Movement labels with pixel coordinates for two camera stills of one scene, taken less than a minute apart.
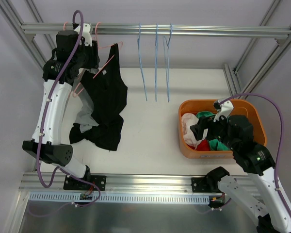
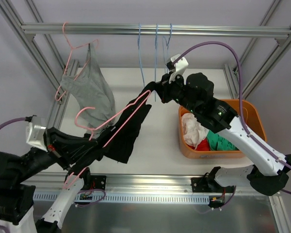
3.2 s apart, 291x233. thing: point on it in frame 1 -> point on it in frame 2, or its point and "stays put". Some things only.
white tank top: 189,136 stays put
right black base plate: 203,185 stays put
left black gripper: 94,54 -> 53,143
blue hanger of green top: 156,58 stays put
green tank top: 215,144 stays put
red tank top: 203,145 stays put
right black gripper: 203,126 -> 165,88
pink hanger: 105,47 -> 65,185
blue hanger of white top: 138,38 stays put
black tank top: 108,100 -> 117,144
